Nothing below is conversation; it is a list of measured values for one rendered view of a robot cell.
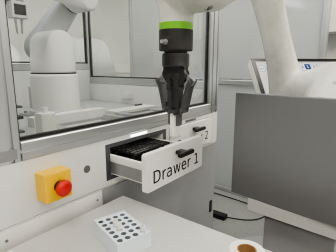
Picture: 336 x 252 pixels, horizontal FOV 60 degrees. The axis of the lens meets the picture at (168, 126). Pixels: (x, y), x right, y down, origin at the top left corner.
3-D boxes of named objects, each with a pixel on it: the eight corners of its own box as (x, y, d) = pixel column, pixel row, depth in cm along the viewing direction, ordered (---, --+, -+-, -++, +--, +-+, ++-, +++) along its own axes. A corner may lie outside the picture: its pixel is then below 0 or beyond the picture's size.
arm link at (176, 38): (201, 31, 80) (174, 33, 85) (176, 26, 71) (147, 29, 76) (200, 53, 81) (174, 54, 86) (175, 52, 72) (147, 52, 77)
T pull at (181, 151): (194, 152, 89) (194, 148, 89) (180, 158, 83) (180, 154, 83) (184, 150, 91) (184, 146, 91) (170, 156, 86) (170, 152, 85)
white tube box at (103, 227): (151, 246, 66) (151, 231, 65) (118, 261, 61) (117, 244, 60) (124, 223, 75) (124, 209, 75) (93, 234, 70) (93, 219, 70)
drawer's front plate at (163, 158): (202, 165, 101) (202, 135, 99) (146, 194, 79) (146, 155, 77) (197, 164, 102) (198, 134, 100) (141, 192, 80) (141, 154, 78)
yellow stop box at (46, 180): (74, 195, 73) (72, 168, 72) (48, 206, 68) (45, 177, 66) (62, 190, 76) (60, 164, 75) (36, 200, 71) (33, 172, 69)
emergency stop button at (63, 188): (74, 194, 70) (73, 178, 70) (59, 200, 67) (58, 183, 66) (66, 191, 72) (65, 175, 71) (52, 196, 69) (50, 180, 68)
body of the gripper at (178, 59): (154, 52, 79) (155, 86, 81) (180, 51, 74) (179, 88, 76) (171, 53, 85) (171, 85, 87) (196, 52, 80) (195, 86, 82)
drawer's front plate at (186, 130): (210, 141, 134) (211, 117, 132) (173, 156, 112) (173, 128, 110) (207, 140, 135) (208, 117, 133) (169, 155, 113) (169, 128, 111)
